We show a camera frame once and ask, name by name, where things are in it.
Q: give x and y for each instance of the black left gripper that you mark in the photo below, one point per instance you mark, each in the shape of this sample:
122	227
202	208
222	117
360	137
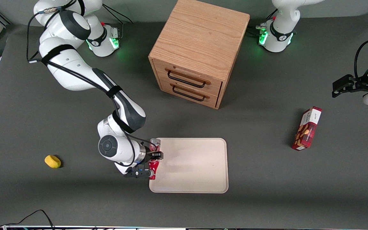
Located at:
359	85

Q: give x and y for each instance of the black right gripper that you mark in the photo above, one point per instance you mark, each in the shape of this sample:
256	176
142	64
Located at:
149	155

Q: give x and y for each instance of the red coke bottle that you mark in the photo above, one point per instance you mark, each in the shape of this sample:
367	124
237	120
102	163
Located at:
154	166

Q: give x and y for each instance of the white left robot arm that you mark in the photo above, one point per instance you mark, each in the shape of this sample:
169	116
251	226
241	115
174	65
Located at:
279	32

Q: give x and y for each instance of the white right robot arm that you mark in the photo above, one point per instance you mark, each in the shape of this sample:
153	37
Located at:
72	70

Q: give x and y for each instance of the beige rectangular tray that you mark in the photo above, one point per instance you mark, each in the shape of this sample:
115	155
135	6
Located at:
193	166

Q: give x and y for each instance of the red snack box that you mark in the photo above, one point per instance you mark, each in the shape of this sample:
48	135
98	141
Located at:
307	129

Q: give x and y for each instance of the wooden drawer front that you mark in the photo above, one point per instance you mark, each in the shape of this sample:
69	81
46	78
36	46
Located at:
216	84
166	87

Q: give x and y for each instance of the yellow lemon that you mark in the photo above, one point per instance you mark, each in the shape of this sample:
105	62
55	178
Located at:
52	161

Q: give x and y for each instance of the wooden drawer cabinet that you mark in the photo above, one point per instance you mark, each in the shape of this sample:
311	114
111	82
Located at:
200	35

